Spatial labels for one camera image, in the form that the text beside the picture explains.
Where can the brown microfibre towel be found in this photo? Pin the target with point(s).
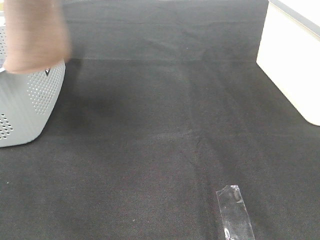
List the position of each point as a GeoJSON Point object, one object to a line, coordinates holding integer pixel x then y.
{"type": "Point", "coordinates": [37, 37]}

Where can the black table cloth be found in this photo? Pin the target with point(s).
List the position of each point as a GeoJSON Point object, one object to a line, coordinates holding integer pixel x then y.
{"type": "Point", "coordinates": [162, 106]}

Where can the clear adhesive tape strip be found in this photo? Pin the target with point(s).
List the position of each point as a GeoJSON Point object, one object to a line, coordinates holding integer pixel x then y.
{"type": "Point", "coordinates": [235, 219]}

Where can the grey perforated laundry basket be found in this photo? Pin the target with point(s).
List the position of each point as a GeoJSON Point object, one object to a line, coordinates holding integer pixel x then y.
{"type": "Point", "coordinates": [26, 99]}

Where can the white plastic storage box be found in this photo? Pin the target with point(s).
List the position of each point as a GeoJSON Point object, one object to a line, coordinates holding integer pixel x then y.
{"type": "Point", "coordinates": [289, 53]}

